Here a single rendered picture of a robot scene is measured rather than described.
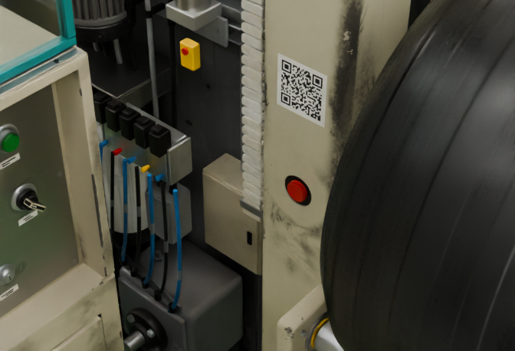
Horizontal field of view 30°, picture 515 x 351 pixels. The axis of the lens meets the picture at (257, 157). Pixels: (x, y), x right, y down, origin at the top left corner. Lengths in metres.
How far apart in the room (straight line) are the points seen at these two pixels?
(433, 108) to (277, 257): 0.54
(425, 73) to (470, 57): 0.04
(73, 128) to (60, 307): 0.27
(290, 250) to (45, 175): 0.35
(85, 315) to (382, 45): 0.57
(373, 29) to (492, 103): 0.27
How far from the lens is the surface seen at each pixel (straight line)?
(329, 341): 1.27
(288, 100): 1.18
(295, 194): 1.26
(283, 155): 1.24
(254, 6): 1.17
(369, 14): 1.09
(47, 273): 1.36
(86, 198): 1.30
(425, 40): 0.93
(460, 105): 0.89
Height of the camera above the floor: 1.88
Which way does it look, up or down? 39 degrees down
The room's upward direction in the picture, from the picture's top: straight up
